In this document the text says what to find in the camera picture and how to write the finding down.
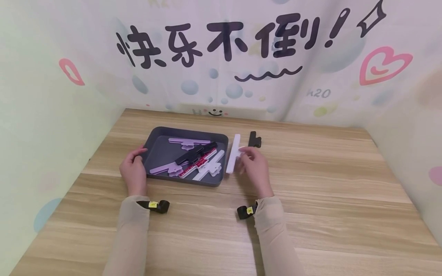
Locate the person's right hand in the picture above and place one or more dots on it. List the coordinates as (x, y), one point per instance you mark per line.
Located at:
(257, 172)

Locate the person's left hand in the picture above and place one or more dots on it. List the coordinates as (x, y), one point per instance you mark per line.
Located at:
(133, 172)

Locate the person's left thumb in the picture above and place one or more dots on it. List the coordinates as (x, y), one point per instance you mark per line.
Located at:
(139, 151)

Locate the person's right index finger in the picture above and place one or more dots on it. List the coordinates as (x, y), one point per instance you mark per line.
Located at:
(248, 150)

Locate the person's right thumb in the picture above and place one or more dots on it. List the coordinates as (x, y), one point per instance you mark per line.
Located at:
(242, 165)

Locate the person's left fingers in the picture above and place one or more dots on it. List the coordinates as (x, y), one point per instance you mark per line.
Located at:
(144, 165)

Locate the white clip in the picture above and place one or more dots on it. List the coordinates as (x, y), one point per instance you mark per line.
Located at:
(234, 153)
(210, 166)

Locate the dark grey plastic tray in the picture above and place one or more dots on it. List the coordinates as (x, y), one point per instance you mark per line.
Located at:
(162, 151)

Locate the person's right forearm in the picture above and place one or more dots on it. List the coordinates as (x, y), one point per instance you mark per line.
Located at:
(276, 241)

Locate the person's left forearm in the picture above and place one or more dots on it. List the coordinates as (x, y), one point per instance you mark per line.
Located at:
(129, 241)

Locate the black clip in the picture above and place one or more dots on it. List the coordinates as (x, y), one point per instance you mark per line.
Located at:
(193, 153)
(253, 140)

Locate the short purple clip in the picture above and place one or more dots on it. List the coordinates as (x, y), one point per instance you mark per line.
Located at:
(162, 168)

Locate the black wrist band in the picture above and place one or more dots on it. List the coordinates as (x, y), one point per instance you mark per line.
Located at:
(159, 206)
(244, 212)

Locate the red ruler-print clip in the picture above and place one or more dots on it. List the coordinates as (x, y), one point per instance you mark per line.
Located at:
(197, 165)

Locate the long purple clip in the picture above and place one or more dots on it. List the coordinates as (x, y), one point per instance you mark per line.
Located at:
(188, 142)

